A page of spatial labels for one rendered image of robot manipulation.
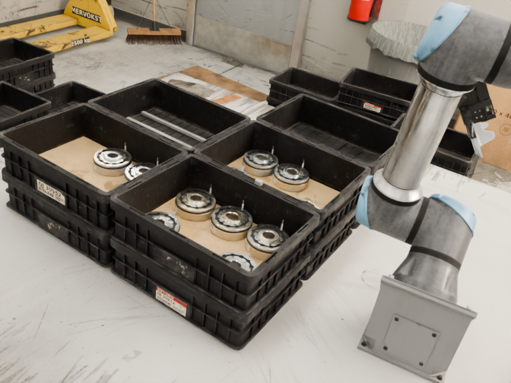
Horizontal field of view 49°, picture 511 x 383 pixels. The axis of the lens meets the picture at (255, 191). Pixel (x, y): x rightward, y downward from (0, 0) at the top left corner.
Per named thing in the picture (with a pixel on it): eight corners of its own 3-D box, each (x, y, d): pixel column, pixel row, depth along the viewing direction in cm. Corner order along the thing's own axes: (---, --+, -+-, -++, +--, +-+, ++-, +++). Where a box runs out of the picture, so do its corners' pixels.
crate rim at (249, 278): (321, 223, 133) (322, 214, 132) (251, 288, 111) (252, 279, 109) (190, 159, 149) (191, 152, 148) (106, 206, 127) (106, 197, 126)
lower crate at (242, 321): (305, 286, 144) (314, 251, 138) (238, 357, 122) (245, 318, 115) (185, 221, 160) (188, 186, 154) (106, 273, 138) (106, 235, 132)
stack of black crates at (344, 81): (404, 159, 332) (427, 87, 307) (386, 182, 307) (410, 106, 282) (338, 135, 347) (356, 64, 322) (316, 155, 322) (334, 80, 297)
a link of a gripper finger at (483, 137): (499, 148, 145) (489, 117, 148) (476, 155, 147) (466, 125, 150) (500, 152, 148) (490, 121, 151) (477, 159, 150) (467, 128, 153)
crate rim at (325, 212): (371, 175, 155) (373, 168, 154) (321, 223, 133) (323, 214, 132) (252, 125, 171) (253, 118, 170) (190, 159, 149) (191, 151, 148)
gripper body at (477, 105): (497, 120, 149) (484, 77, 146) (464, 130, 152) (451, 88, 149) (493, 114, 156) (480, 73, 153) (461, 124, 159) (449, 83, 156)
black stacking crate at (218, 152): (362, 204, 160) (372, 170, 154) (312, 253, 138) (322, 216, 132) (249, 153, 176) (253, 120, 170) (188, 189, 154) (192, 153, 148)
